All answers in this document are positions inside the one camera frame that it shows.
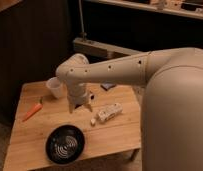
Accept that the black ceramic bowl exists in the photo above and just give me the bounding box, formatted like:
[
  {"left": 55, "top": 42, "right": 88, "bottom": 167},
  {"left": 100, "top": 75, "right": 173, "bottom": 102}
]
[{"left": 45, "top": 125, "right": 85, "bottom": 165}]

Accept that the long white case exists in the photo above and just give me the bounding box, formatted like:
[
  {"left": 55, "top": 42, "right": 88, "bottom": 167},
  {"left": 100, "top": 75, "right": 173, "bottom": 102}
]
[{"left": 73, "top": 37, "right": 139, "bottom": 59}]

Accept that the wooden table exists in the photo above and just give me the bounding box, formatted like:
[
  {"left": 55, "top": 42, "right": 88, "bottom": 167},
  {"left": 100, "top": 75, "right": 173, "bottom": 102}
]
[{"left": 3, "top": 82, "right": 141, "bottom": 171}]

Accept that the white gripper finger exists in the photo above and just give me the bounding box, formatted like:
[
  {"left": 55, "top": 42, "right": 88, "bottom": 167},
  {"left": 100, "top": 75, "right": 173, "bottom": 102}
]
[
  {"left": 69, "top": 103, "right": 75, "bottom": 114},
  {"left": 85, "top": 103, "right": 93, "bottom": 112}
]

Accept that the orange carrot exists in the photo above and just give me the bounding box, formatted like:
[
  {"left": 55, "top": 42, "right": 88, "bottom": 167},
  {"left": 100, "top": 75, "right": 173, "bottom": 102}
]
[{"left": 23, "top": 98, "right": 43, "bottom": 122}]

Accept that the small dark box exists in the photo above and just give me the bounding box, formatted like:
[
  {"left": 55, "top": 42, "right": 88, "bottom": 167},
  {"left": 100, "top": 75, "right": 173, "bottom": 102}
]
[{"left": 100, "top": 83, "right": 116, "bottom": 91}]

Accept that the wooden shelf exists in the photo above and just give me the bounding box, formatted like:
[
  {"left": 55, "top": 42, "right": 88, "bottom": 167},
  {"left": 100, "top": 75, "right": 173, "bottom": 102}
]
[{"left": 86, "top": 0, "right": 203, "bottom": 20}]

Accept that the metal pole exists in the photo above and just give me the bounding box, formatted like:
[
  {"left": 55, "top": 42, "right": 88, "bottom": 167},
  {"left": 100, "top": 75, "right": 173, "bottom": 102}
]
[{"left": 78, "top": 0, "right": 87, "bottom": 41}]

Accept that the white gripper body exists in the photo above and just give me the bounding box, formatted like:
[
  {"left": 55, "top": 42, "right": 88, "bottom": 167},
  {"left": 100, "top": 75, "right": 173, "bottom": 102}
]
[{"left": 67, "top": 83, "right": 89, "bottom": 105}]

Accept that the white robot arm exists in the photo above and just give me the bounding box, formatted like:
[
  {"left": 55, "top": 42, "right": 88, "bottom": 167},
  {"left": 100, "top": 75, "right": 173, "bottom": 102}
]
[{"left": 56, "top": 47, "right": 203, "bottom": 171}]

